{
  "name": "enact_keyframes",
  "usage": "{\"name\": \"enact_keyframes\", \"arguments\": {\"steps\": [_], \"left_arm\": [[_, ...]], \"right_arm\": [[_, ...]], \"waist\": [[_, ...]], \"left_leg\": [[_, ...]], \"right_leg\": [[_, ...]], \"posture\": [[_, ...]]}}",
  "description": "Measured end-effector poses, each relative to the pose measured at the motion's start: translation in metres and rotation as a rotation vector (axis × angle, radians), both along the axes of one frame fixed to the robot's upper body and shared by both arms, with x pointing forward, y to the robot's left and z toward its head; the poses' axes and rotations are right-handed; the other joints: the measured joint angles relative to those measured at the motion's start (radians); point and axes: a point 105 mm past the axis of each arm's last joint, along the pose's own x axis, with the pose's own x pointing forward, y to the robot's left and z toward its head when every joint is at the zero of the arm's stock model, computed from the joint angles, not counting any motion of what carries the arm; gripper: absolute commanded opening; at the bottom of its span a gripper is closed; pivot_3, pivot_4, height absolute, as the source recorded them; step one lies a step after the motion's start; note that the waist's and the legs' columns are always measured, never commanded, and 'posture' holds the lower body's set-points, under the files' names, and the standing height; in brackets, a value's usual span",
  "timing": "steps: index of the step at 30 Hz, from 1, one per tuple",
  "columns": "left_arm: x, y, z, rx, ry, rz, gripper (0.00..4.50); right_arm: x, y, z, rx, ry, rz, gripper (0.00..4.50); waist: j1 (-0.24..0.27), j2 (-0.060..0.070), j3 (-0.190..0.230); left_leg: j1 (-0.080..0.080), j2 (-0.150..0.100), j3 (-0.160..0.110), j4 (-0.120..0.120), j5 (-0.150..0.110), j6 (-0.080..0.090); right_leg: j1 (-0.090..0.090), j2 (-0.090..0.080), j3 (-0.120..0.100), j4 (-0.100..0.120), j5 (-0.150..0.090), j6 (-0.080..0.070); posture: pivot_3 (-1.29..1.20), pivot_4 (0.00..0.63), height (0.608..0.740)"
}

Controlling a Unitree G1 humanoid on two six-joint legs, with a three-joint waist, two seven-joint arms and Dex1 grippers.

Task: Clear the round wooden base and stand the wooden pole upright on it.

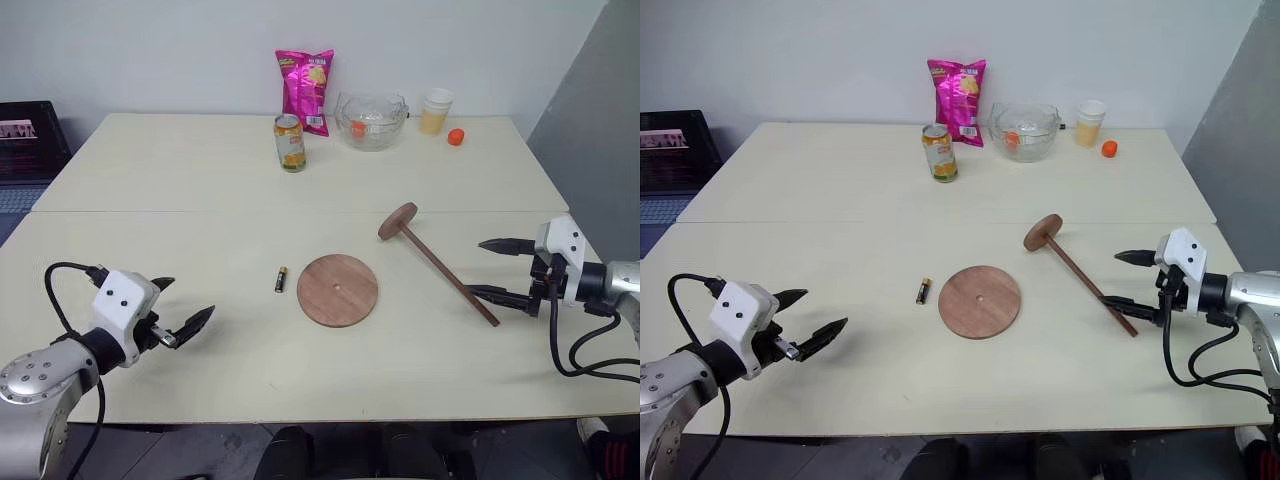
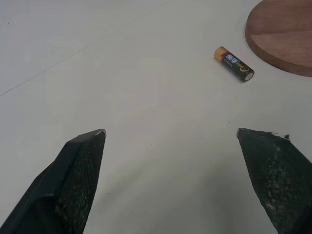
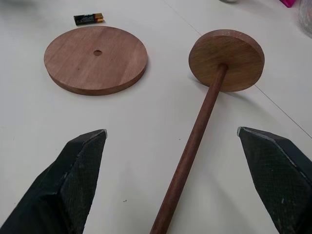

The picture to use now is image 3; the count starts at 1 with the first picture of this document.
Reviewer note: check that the round wooden base with hole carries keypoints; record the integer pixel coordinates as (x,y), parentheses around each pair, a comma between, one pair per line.
(96,60)

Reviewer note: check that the clear glass jar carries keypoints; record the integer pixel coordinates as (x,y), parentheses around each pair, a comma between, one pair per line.
(305,19)

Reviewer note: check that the black and gold battery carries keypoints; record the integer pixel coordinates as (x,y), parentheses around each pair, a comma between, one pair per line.
(88,19)

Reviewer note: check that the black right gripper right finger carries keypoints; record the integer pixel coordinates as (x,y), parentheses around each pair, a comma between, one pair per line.
(270,170)

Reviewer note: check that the pink box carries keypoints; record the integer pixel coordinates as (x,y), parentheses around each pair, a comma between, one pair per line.
(288,3)

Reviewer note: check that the grey round container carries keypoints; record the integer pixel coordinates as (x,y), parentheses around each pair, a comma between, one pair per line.
(229,1)

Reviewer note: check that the wooden rod with small disc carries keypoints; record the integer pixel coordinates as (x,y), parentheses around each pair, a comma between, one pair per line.
(214,83)

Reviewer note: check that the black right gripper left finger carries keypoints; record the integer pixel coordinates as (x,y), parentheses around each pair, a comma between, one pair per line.
(61,185)

